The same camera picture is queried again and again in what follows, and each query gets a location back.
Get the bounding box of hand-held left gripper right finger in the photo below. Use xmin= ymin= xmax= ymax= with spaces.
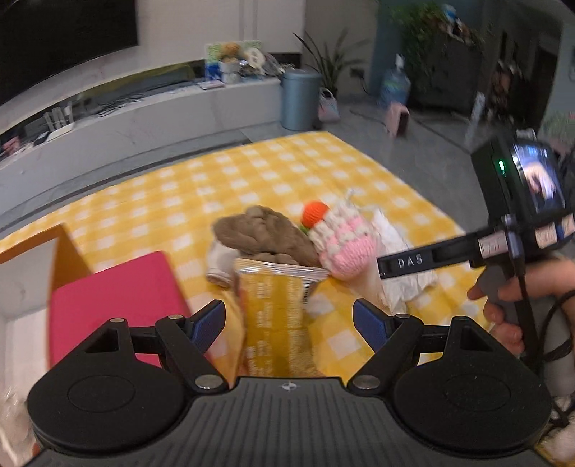
xmin=348 ymin=298 xmax=496 ymax=394

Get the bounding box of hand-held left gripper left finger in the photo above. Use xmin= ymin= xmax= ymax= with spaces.
xmin=83 ymin=299 xmax=229 ymax=393

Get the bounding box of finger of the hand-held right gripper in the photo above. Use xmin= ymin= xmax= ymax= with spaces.
xmin=376 ymin=228 xmax=483 ymax=282

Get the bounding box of white cloth mitt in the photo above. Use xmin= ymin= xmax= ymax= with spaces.
xmin=205 ymin=240 xmax=244 ymax=288

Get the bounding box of yellow snack packet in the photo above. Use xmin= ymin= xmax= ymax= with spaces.
xmin=234 ymin=258 xmax=331 ymax=379

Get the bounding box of pink white crochet cupcake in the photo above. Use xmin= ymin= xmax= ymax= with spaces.
xmin=308 ymin=189 xmax=379 ymax=282

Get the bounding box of pink box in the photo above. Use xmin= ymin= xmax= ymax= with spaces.
xmin=49 ymin=250 xmax=195 ymax=370

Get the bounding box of orange crochet ball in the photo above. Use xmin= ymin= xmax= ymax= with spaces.
xmin=301 ymin=202 xmax=331 ymax=231

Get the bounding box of person's right forearm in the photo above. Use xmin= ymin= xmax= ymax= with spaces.
xmin=525 ymin=257 xmax=575 ymax=301

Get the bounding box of person's right hand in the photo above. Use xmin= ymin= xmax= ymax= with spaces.
xmin=466 ymin=269 xmax=526 ymax=351

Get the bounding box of white crumpled cloth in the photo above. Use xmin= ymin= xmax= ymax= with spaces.
xmin=355 ymin=207 xmax=440 ymax=313

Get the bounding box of brown fluffy plush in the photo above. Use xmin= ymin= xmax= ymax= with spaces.
xmin=212 ymin=205 xmax=322 ymax=269

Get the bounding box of yellow checkered blanket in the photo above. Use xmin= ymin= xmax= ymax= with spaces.
xmin=0 ymin=131 xmax=495 ymax=379

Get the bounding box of dark cabinet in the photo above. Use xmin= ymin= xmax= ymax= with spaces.
xmin=408 ymin=31 xmax=482 ymax=114

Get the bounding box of pink stool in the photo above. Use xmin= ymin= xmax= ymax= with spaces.
xmin=385 ymin=102 xmax=411 ymax=138

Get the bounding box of orange cardboard box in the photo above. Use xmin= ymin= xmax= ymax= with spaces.
xmin=0 ymin=223 xmax=96 ymax=463

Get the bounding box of blue water bottle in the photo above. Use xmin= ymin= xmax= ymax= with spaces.
xmin=381 ymin=54 xmax=412 ymax=111

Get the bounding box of small pink bag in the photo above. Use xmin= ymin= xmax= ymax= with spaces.
xmin=317 ymin=87 xmax=341 ymax=122

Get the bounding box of tall leafy plant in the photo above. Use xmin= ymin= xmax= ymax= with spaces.
xmin=388 ymin=0 xmax=452 ymax=93

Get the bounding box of grey blue trash bin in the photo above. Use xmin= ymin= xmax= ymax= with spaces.
xmin=280 ymin=69 xmax=322 ymax=132

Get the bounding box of green potted plant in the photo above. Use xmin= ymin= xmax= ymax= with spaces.
xmin=292 ymin=31 xmax=370 ymax=98

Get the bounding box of black television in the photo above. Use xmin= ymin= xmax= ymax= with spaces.
xmin=0 ymin=0 xmax=139 ymax=106

